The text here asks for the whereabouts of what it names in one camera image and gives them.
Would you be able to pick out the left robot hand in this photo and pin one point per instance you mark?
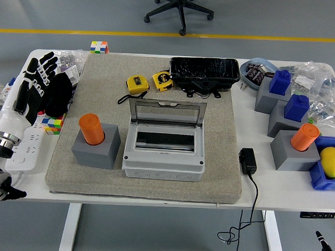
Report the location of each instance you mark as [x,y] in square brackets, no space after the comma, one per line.
[15,119]

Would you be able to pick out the orange cylinder battery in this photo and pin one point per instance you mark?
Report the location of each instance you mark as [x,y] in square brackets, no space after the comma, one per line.
[304,137]
[90,129]

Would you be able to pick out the smoky transparent box lid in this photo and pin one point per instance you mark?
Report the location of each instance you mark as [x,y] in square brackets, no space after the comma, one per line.
[146,112]

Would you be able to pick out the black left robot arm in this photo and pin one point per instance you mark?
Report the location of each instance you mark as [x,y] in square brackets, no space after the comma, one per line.
[1,143]

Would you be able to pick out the grey plastic junction box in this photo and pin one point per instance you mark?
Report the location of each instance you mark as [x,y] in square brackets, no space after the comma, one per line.
[163,165]

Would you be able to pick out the black table control panel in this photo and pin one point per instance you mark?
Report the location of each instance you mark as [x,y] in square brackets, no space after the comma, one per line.
[316,215]

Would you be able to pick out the white power strip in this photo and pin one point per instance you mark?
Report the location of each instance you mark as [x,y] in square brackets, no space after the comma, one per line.
[27,152]

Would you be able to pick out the colourful puzzle cube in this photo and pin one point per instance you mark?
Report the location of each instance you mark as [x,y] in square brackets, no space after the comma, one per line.
[53,126]

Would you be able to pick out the black cloth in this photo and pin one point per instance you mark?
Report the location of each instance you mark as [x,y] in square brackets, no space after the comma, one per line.
[59,95]

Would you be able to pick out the white table leg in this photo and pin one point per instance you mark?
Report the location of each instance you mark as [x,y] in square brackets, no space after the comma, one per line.
[274,235]
[70,227]

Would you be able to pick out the blue storage bin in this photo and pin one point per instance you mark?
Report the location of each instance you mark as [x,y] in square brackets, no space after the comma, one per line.
[321,179]

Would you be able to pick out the clear bag of small parts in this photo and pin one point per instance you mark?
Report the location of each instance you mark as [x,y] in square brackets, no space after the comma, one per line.
[73,63]

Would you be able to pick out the yellow lemon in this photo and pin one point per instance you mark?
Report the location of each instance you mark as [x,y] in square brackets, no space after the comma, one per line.
[332,162]

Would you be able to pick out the grey-brown mat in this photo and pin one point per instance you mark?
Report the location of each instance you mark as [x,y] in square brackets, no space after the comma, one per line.
[102,95]

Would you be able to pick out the grey holder block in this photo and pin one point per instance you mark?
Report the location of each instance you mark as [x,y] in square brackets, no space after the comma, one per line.
[99,156]
[264,102]
[278,124]
[288,158]

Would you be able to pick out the puzzle cube with white face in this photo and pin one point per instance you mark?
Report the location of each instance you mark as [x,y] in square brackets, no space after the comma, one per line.
[99,47]

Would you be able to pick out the black power adapter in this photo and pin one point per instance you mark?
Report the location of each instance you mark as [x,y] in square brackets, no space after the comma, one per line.
[248,161]

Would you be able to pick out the blue block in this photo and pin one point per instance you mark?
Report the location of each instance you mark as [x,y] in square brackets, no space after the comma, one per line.
[280,81]
[296,107]

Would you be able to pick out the yellow tape measure 5m print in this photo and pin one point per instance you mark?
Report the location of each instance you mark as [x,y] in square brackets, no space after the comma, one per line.
[162,79]

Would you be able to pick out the clear bags of components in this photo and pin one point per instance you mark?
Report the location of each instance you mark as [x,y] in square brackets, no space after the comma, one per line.
[324,90]

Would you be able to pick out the light blue dish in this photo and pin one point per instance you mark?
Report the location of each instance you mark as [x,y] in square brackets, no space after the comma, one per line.
[248,79]

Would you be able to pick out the dark purple component pack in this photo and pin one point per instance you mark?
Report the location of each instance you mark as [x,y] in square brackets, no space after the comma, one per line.
[256,75]

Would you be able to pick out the black plastic tray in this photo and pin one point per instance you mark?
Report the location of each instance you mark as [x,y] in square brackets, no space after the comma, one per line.
[203,70]

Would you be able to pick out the black office chair base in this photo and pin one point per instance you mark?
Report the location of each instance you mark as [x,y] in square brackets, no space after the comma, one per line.
[181,9]

